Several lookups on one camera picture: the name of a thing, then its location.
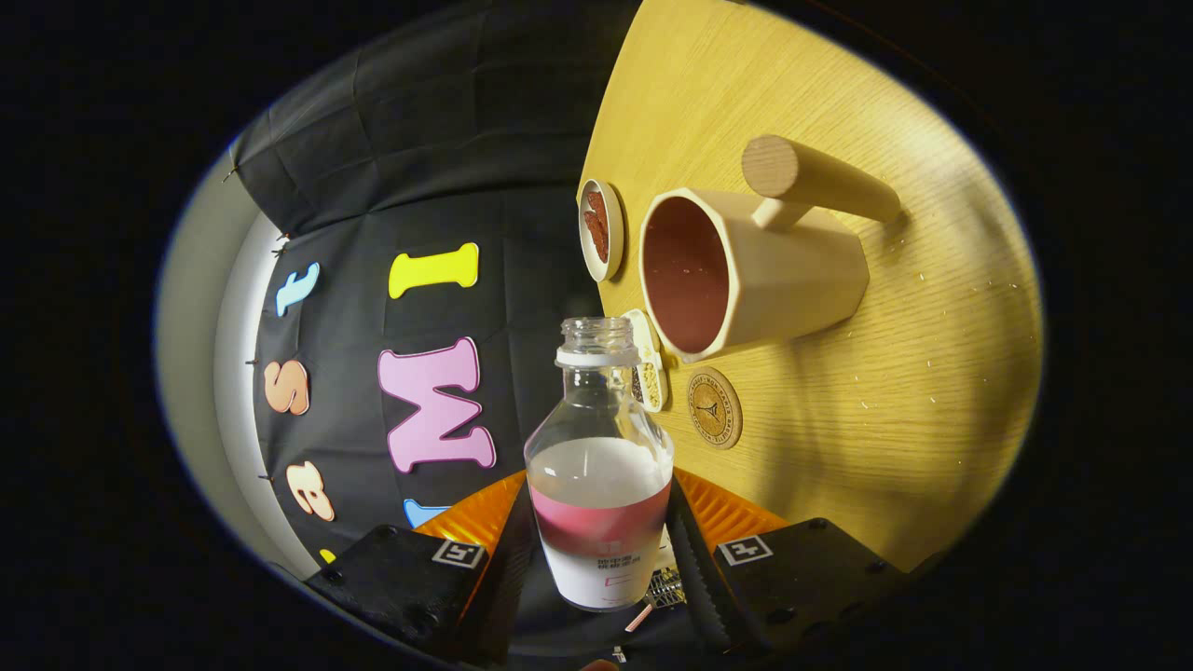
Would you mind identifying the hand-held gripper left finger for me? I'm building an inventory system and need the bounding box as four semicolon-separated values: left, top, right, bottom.
303;469;542;667

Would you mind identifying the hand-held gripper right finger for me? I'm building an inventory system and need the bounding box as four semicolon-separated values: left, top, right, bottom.
664;469;919;655

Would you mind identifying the round brown coaster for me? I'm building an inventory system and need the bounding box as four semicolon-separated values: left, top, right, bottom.
687;365;744;451

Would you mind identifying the clear juice bottle red label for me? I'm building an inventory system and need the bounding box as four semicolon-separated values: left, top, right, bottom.
524;317;675;613

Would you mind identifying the beige cup with wooden handle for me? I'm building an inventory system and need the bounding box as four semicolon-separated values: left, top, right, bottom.
639;135;903;364

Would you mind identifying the wooden table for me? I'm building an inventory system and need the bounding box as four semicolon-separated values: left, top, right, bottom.
576;0;1043;574

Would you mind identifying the small white seed dish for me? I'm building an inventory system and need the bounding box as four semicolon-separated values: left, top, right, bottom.
623;308;669;414

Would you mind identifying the black backdrop cloth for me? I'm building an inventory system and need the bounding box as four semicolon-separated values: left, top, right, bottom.
224;0;644;579

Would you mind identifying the white oval plate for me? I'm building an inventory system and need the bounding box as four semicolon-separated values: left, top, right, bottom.
578;179;625;283

